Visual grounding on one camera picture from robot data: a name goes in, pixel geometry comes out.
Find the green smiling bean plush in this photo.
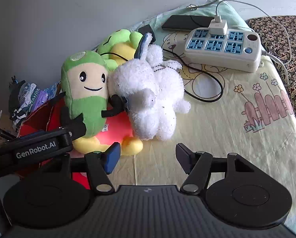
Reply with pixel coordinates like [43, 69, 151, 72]
[61, 50, 125, 139]

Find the dark green garment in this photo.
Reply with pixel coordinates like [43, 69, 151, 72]
[9, 76, 27, 112]

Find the white blue power strip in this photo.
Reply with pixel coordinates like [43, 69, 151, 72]
[184, 27, 262, 73]

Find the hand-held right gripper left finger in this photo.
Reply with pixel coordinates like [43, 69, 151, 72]
[56, 142, 121, 195]

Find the black white striped garment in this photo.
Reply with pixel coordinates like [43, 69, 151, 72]
[11, 107, 30, 127]

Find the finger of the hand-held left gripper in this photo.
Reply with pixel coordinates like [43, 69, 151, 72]
[64, 118, 87, 140]

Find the black cable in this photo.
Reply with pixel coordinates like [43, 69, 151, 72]
[98, 16, 224, 103]

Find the green frog plush yellow belly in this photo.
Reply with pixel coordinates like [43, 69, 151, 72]
[96, 29, 143, 71]

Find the white charging cable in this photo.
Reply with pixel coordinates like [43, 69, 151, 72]
[214, 0, 292, 66]

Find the yellow bear plush red shirt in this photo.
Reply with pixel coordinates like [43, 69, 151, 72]
[72, 109, 143, 157]

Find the small black adapter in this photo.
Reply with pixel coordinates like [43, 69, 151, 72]
[138, 25, 155, 40]

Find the red cardboard box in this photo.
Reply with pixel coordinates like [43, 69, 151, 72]
[14, 97, 89, 189]

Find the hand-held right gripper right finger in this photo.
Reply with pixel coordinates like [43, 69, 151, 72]
[175, 142, 255, 195]

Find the white power strip cord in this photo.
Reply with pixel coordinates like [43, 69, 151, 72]
[261, 50, 289, 85]

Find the white charger plug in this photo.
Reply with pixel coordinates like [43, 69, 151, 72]
[209, 21, 228, 36]

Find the brown floral cloth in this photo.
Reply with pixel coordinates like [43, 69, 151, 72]
[248, 15, 296, 139]

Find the white patterned garment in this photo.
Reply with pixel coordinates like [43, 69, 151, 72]
[18, 83, 37, 109]

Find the white fluffy plush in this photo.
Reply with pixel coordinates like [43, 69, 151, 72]
[108, 33, 192, 141]

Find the printed pastel bed sheet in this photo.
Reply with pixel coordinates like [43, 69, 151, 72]
[94, 0, 296, 236]

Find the black phone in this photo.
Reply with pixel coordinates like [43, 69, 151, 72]
[161, 15, 214, 31]

